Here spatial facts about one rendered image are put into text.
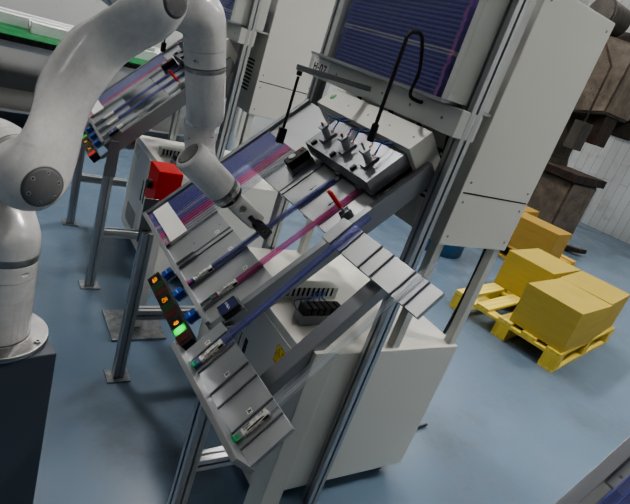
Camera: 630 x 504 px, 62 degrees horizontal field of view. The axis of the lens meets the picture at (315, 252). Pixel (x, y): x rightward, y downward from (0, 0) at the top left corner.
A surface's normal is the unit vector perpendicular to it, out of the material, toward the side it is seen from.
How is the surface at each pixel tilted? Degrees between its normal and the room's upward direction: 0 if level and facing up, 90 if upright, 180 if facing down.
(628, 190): 90
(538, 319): 90
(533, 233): 90
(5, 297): 90
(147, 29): 125
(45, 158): 62
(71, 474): 0
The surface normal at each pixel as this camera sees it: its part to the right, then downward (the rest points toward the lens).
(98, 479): 0.30, -0.88
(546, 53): 0.48, 0.47
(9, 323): 0.69, 0.46
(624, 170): -0.72, 0.03
